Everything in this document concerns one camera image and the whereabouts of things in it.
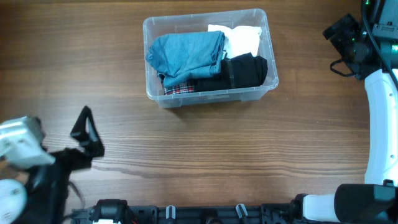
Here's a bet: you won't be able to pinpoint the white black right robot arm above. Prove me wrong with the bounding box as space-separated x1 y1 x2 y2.
284 0 397 223

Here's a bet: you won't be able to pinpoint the red navy plaid shirt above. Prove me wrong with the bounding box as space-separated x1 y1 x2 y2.
162 80 195 95

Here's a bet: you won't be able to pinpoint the black garment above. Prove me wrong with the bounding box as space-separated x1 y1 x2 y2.
194 53 268 92

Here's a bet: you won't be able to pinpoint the blue denim jeans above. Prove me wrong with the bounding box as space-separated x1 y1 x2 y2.
146 31 225 88

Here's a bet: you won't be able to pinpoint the white pixel print t-shirt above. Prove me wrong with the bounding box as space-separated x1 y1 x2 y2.
208 24 262 59

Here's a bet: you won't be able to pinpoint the clear plastic storage container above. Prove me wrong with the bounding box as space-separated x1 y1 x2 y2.
143 9 279 108

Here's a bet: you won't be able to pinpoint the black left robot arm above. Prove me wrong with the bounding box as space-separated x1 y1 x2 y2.
1 106 105 223

